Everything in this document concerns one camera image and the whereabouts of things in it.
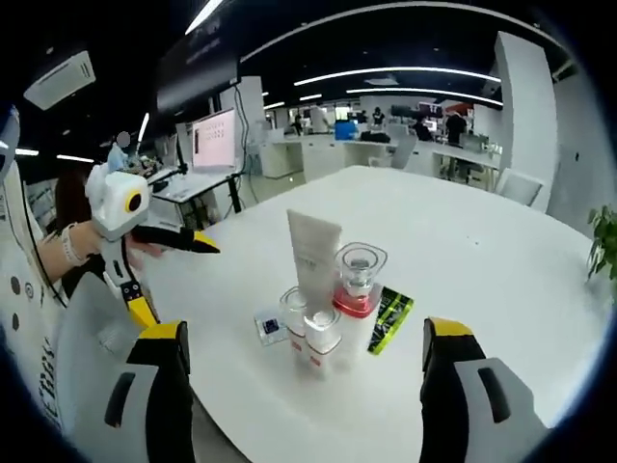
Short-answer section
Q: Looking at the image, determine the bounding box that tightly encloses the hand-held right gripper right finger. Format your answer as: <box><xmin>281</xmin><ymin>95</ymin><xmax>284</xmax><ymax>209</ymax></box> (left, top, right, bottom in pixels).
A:
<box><xmin>418</xmin><ymin>316</ymin><xmax>555</xmax><ymax>463</ymax></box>

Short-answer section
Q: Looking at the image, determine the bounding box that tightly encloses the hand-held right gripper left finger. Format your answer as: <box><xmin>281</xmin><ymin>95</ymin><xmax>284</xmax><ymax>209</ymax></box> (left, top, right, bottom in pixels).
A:
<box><xmin>67</xmin><ymin>320</ymin><xmax>197</xmax><ymax>463</ymax></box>

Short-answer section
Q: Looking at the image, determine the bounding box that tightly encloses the green black skincare sachet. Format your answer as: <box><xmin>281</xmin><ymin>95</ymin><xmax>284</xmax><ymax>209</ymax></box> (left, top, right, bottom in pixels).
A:
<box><xmin>366</xmin><ymin>284</ymin><xmax>415</xmax><ymax>356</ymax></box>

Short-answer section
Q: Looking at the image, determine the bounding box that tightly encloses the clear skincare sachet blue chip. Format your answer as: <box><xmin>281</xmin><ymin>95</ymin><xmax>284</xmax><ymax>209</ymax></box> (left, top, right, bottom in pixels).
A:
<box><xmin>254</xmin><ymin>311</ymin><xmax>286</xmax><ymax>347</ymax></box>

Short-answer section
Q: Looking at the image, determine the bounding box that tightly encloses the clear cap red collar skincare bottle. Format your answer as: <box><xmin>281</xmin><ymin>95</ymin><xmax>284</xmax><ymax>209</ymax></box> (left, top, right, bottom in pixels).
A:
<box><xmin>332</xmin><ymin>241</ymin><xmax>389</xmax><ymax>361</ymax></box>

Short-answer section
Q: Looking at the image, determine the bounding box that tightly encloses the small white skincare pump bottle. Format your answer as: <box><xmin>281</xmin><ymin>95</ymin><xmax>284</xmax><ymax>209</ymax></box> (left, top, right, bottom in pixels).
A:
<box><xmin>278</xmin><ymin>285</ymin><xmax>312</xmax><ymax>368</ymax></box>
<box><xmin>303</xmin><ymin>308</ymin><xmax>343</xmax><ymax>382</ymax></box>

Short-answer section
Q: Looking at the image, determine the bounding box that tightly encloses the white skincare tube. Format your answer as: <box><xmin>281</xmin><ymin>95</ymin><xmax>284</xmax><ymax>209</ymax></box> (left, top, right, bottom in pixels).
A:
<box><xmin>286</xmin><ymin>207</ymin><xmax>343</xmax><ymax>310</ymax></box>

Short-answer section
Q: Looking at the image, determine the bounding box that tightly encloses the person's left hand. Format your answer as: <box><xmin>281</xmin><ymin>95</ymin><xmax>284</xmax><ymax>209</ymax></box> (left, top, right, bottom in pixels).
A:
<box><xmin>78</xmin><ymin>221</ymin><xmax>106</xmax><ymax>262</ymax></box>

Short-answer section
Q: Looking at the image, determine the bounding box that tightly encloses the white mesh office chair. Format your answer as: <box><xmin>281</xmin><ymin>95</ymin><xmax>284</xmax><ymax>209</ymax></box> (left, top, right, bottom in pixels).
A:
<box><xmin>57</xmin><ymin>274</ymin><xmax>290</xmax><ymax>463</ymax></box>

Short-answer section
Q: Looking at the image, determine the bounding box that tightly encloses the white wristband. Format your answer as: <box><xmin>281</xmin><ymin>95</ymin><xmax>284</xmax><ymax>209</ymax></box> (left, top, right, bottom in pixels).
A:
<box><xmin>61</xmin><ymin>222</ymin><xmax>83</xmax><ymax>264</ymax></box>

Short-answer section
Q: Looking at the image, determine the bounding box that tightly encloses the white standing desk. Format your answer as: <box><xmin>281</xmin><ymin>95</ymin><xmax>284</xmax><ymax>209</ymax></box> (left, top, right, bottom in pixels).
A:
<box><xmin>148</xmin><ymin>166</ymin><xmax>245</xmax><ymax>228</ymax></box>

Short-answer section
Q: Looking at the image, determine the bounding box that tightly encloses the person in white shirt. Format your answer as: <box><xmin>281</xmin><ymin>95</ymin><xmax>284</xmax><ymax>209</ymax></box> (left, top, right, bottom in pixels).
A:
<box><xmin>0</xmin><ymin>158</ymin><xmax>68</xmax><ymax>435</ymax></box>

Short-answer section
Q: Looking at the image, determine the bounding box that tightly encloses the ceiling air conditioner unit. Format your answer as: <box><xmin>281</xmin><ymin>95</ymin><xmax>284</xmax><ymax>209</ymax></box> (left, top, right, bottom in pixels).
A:
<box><xmin>22</xmin><ymin>47</ymin><xmax>95</xmax><ymax>111</ymax></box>

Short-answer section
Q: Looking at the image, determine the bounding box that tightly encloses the hanging black display screen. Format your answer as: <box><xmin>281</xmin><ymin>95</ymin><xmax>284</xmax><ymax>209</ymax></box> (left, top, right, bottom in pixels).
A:
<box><xmin>154</xmin><ymin>28</ymin><xmax>241</xmax><ymax>115</ymax></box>

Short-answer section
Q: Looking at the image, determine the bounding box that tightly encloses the row of white counters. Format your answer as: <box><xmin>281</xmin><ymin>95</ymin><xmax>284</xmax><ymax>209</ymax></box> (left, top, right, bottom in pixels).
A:
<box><xmin>262</xmin><ymin>129</ymin><xmax>502</xmax><ymax>187</ymax></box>

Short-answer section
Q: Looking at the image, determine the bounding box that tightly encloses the long ceiling light strip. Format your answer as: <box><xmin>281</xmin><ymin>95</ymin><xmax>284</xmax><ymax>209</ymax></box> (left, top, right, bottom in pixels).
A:
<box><xmin>293</xmin><ymin>67</ymin><xmax>502</xmax><ymax>88</ymax></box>
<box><xmin>185</xmin><ymin>0</ymin><xmax>226</xmax><ymax>35</ymax></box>
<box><xmin>345</xmin><ymin>87</ymin><xmax>502</xmax><ymax>107</ymax></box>

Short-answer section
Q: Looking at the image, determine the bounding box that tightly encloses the potted green plant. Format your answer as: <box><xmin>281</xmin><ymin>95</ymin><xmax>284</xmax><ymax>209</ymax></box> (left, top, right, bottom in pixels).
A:
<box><xmin>585</xmin><ymin>204</ymin><xmax>617</xmax><ymax>284</ymax></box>

